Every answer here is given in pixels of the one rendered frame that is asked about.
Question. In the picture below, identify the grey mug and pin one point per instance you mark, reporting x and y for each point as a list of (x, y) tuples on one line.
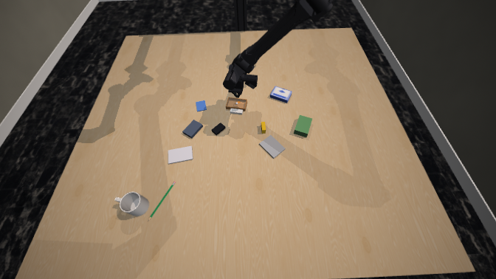
[(132, 201)]

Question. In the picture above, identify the white rectangular block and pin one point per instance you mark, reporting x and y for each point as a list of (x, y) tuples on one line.
[(236, 111)]

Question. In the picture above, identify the blue and white cardboard box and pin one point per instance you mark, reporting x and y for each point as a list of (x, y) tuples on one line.
[(281, 94)]

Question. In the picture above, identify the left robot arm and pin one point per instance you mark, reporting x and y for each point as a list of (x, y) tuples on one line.
[(244, 62)]

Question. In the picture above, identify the white flat rectangular card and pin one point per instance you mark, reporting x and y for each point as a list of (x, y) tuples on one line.
[(180, 154)]

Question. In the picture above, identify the wooden ball-in-hole puzzle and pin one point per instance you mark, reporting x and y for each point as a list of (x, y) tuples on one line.
[(236, 103)]

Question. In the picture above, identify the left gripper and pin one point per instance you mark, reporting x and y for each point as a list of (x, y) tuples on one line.
[(234, 91)]

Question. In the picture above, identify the green rectangular box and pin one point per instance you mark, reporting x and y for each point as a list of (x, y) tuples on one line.
[(303, 126)]

